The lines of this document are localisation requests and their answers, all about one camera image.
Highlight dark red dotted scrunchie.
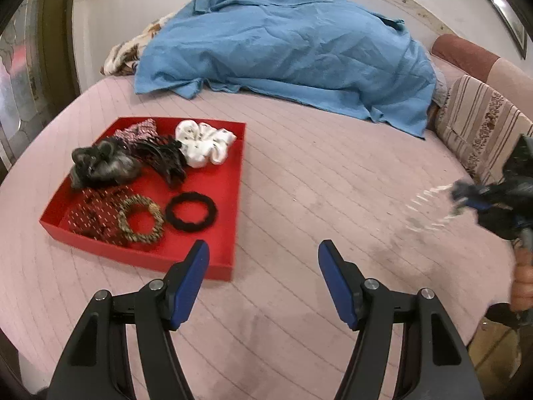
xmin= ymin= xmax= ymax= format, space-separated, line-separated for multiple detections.
xmin=67 ymin=186 xmax=133 ymax=247

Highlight gold leopard scrunchie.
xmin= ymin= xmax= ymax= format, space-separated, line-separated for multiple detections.
xmin=117 ymin=194 xmax=165 ymax=245

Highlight black fuzzy hair tie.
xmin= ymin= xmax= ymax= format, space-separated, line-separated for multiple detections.
xmin=164 ymin=190 xmax=219 ymax=234

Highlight right human hand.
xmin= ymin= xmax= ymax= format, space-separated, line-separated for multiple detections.
xmin=510 ymin=246 xmax=533 ymax=312

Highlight striped floral cushion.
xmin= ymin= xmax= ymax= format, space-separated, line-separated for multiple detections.
xmin=434 ymin=75 xmax=532 ymax=184

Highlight brown pink headboard cushion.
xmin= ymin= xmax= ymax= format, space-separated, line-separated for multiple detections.
xmin=430 ymin=34 xmax=533 ymax=119

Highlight pink bed cover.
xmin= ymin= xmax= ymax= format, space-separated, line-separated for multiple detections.
xmin=1 ymin=78 xmax=513 ymax=399

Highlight grey black scrunchie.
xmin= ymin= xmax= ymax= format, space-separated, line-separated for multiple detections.
xmin=69 ymin=137 xmax=142 ymax=190

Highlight black hair claw clip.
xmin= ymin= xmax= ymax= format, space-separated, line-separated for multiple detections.
xmin=132 ymin=135 xmax=187 ymax=188

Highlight red white checked scrunchie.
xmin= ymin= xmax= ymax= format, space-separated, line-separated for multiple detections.
xmin=113 ymin=118 xmax=159 ymax=145

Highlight white spotted scrunchie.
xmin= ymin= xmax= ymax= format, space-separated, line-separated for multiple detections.
xmin=174 ymin=120 xmax=237 ymax=169

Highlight blue cloth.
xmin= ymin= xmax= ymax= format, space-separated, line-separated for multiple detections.
xmin=134 ymin=0 xmax=436 ymax=137

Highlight stained glass door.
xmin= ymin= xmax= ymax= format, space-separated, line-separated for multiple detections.
xmin=1 ymin=0 xmax=80 ymax=175

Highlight floral brown white blanket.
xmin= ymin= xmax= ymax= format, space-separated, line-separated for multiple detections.
xmin=100 ymin=12 xmax=177 ymax=76

